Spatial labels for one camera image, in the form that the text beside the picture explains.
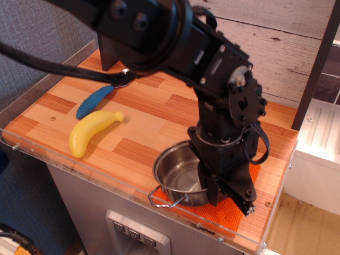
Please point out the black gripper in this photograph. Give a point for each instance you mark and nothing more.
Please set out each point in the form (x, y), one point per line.
(224, 169)

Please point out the stainless steel pot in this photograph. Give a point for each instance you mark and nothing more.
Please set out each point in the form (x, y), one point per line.
(176, 172)

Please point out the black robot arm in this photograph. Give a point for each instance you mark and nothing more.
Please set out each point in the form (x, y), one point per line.
(178, 39)

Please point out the orange knitted cloth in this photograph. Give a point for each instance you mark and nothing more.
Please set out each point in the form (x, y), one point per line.
(225, 214)

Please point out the silver dispenser button panel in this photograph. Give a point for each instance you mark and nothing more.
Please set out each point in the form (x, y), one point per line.
(132, 237)

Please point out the grey toy fridge cabinet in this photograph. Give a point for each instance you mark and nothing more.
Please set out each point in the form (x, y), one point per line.
(89, 193)

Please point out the yellow plastic banana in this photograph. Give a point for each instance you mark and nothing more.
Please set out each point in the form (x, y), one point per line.
(88, 127)

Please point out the yellow object bottom left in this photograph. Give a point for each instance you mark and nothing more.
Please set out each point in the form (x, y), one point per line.
(22, 251)

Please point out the clear acrylic edge guard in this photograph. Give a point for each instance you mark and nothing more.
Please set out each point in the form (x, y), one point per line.
(51, 147)

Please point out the blue handled metal spoon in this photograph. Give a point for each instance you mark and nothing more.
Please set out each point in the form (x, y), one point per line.
(90, 103)

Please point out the dark right shelf post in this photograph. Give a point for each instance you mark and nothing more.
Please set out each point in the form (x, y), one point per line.
(318, 66)

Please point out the dark shelf post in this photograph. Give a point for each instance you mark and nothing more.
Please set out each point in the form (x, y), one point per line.
(318, 66)
(108, 54)

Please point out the dark left shelf post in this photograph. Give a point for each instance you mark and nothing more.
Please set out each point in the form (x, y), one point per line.
(108, 54)

